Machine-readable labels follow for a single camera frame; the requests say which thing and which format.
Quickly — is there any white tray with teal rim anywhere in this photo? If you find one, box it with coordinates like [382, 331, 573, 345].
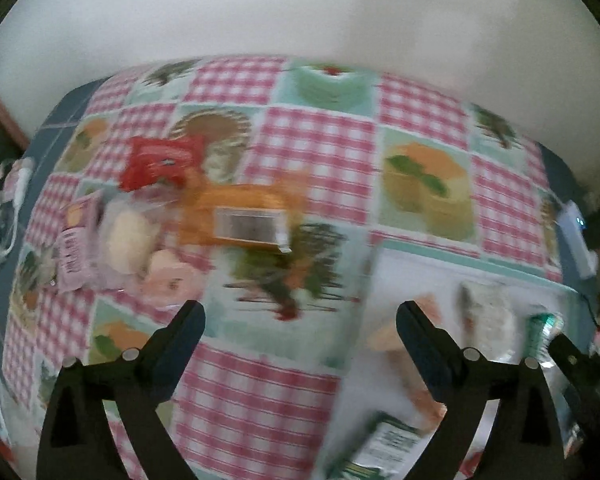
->
[324, 239, 598, 480]

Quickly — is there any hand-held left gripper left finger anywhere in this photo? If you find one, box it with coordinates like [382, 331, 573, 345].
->
[36, 300, 207, 480]

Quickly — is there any white power strip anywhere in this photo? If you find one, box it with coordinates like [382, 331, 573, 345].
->
[556, 199, 599, 279]

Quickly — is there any floral plastic wrapper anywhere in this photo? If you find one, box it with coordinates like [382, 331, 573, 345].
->
[0, 156, 37, 263]

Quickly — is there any pink checkered picture tablecloth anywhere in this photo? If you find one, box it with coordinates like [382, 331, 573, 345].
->
[0, 56, 588, 480]

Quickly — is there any orange barcode snack packet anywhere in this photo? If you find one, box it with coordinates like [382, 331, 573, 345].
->
[179, 179, 294, 254]

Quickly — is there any white bun in clear wrapper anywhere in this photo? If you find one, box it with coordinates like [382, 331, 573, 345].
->
[96, 199, 157, 277]

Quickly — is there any orange cake roll packet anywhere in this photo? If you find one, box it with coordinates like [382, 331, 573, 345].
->
[366, 294, 449, 432]

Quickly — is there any small green snack packet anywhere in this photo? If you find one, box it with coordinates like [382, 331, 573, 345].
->
[526, 311, 567, 367]

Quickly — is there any red snack packet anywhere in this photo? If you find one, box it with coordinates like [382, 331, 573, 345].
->
[119, 136, 207, 192]

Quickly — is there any large green biscuit packet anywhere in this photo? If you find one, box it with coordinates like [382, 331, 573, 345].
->
[329, 410, 427, 480]

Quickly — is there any white printed snack packet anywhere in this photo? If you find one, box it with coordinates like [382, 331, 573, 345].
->
[459, 281, 519, 362]

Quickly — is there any purple cake roll packet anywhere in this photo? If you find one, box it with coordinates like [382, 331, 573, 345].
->
[56, 194, 107, 292]

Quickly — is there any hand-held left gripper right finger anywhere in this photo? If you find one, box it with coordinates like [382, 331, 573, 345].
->
[396, 301, 567, 480]

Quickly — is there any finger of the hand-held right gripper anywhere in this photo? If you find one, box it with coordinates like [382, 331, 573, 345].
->
[550, 332, 600, 461]

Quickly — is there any pink jelly cup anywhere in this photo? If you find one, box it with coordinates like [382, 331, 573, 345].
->
[141, 249, 202, 312]

